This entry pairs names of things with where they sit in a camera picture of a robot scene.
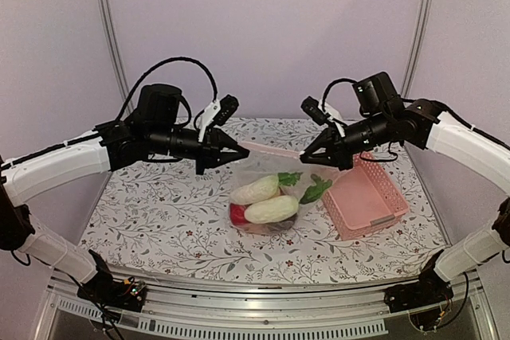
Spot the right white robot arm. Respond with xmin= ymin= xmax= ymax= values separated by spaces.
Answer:
xmin=300 ymin=96 xmax=509 ymax=305

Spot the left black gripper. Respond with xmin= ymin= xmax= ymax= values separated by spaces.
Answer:
xmin=147 ymin=123 xmax=249 ymax=174

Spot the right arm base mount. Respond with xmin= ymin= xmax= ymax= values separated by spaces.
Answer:
xmin=383 ymin=280 xmax=453 ymax=332

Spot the right aluminium frame post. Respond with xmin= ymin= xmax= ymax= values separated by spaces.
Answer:
xmin=402 ymin=0 xmax=433 ymax=98

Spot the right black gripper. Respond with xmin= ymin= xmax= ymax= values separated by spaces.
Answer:
xmin=302 ymin=110 xmax=393 ymax=170

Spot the front aluminium rail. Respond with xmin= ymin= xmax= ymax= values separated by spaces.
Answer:
xmin=33 ymin=267 xmax=500 ymax=339

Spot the clear zip top bag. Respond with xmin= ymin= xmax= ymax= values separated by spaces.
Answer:
xmin=229 ymin=142 xmax=340 ymax=235

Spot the white radish toy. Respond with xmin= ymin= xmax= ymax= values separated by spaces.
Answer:
xmin=230 ymin=174 xmax=279 ymax=205

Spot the pink plastic basket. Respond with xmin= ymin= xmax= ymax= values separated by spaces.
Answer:
xmin=322 ymin=155 xmax=410 ymax=240

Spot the white radish with green leaf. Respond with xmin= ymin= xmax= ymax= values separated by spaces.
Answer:
xmin=245 ymin=173 xmax=333 ymax=225

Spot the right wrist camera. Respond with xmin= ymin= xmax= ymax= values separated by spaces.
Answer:
xmin=300 ymin=72 xmax=405 ymax=127

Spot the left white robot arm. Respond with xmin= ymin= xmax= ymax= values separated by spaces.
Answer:
xmin=1 ymin=123 xmax=249 ymax=303

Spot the red mushroom toy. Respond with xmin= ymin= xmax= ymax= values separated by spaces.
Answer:
xmin=229 ymin=204 xmax=249 ymax=226

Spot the left aluminium frame post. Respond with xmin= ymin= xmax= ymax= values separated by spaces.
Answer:
xmin=97 ymin=0 xmax=128 ymax=100

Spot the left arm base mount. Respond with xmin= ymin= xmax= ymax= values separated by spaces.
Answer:
xmin=77 ymin=272 xmax=147 ymax=312

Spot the aluminium frame post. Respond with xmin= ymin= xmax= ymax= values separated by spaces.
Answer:
xmin=402 ymin=0 xmax=433 ymax=98
xmin=97 ymin=0 xmax=128 ymax=100

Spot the dark purple fruit toy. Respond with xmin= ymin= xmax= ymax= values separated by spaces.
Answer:
xmin=267 ymin=215 xmax=297 ymax=233

